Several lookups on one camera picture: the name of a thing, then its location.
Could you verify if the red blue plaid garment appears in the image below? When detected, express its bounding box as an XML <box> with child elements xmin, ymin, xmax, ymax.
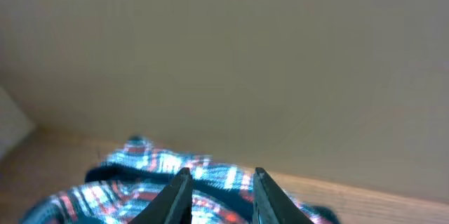
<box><xmin>23</xmin><ymin>136</ymin><xmax>337</xmax><ymax>224</ymax></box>

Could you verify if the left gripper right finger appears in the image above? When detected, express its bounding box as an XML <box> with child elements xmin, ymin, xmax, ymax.
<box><xmin>253</xmin><ymin>167</ymin><xmax>313</xmax><ymax>224</ymax></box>

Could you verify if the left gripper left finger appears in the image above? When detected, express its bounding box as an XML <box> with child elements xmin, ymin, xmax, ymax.
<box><xmin>129</xmin><ymin>168</ymin><xmax>193</xmax><ymax>224</ymax></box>

